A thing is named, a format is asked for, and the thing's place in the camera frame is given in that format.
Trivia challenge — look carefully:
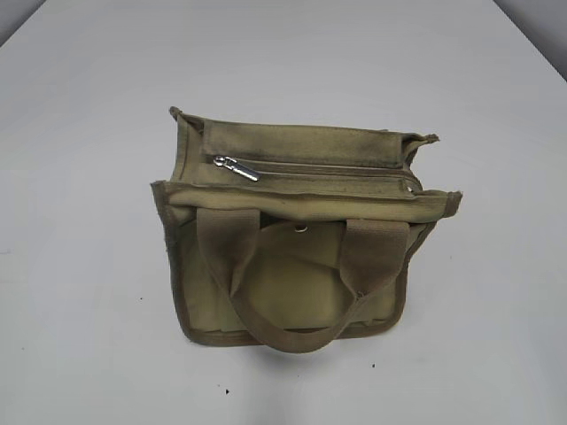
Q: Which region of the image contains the yellow canvas tote bag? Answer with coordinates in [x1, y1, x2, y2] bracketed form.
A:
[151, 108, 462, 353]

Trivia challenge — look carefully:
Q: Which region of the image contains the silver zipper pull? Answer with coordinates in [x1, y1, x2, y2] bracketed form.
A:
[213, 155, 260, 182]

